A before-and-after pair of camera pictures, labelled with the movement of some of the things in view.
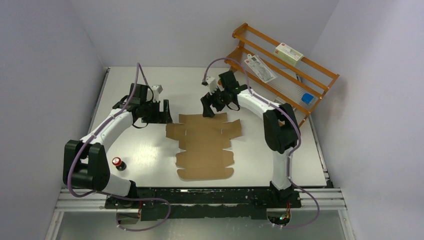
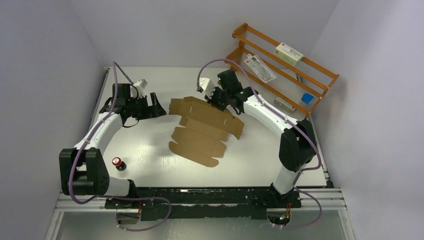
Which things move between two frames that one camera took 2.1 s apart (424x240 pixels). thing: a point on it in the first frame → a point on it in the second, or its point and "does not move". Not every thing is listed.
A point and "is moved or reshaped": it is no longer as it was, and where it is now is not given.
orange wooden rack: (278, 72) does not move
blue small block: (306, 98) does not move
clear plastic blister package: (263, 71) does not move
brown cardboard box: (203, 139) is moved or reshaped
